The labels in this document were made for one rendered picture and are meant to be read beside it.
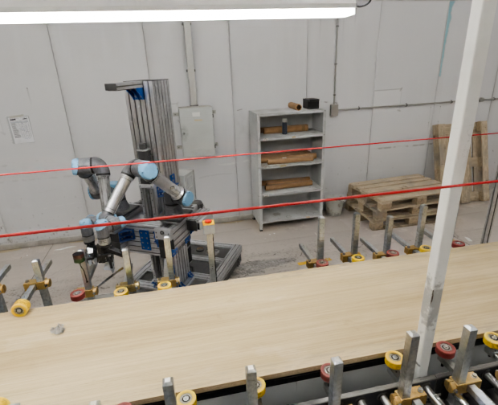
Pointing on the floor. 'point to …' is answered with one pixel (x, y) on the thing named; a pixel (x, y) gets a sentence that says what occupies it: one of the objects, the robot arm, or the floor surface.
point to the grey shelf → (269, 141)
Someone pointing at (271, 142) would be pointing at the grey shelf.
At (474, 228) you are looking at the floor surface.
